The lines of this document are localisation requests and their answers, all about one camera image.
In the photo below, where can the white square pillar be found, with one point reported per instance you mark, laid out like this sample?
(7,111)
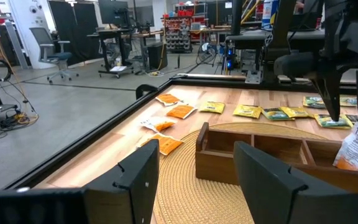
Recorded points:
(39,15)

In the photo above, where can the black table clamp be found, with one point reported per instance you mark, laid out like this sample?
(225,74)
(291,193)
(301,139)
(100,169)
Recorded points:
(141,90)

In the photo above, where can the round woven straw placemat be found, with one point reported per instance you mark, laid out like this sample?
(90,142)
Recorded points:
(191,199)

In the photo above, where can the orange white tea bag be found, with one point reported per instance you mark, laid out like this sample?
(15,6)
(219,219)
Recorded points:
(158,124)
(181,111)
(357,149)
(168,144)
(167,99)

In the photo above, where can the black desk monitor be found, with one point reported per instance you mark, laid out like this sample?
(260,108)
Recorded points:
(113,12)

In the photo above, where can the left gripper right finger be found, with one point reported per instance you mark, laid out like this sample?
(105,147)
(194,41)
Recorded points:
(275,199)

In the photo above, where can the grey office chair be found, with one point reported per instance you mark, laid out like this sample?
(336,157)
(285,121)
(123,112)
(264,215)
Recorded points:
(59,56)

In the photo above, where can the black floor fan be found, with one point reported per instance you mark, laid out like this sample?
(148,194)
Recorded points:
(207,53)

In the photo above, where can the brown wooden tea box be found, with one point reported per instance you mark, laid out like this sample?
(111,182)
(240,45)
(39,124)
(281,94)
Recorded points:
(216,165)

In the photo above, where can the black computer tower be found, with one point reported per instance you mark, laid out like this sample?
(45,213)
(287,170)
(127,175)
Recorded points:
(157,56)

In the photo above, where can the black partition panel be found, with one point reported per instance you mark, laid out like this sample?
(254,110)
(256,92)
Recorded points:
(73,28)

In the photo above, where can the black standing desk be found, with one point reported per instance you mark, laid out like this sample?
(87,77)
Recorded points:
(117,32)

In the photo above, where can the computer with blue lights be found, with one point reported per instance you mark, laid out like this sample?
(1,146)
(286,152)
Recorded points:
(228,59)

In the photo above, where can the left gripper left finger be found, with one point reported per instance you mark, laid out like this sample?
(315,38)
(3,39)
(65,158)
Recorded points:
(120,202)

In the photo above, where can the red parts bin shelf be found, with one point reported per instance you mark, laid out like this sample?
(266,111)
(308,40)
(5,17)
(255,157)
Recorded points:
(177,34)

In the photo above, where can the black equipment cart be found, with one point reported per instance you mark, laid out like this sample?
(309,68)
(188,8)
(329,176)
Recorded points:
(247,37)

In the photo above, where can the black metal table frame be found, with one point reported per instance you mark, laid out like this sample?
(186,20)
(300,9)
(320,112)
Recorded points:
(89,140)

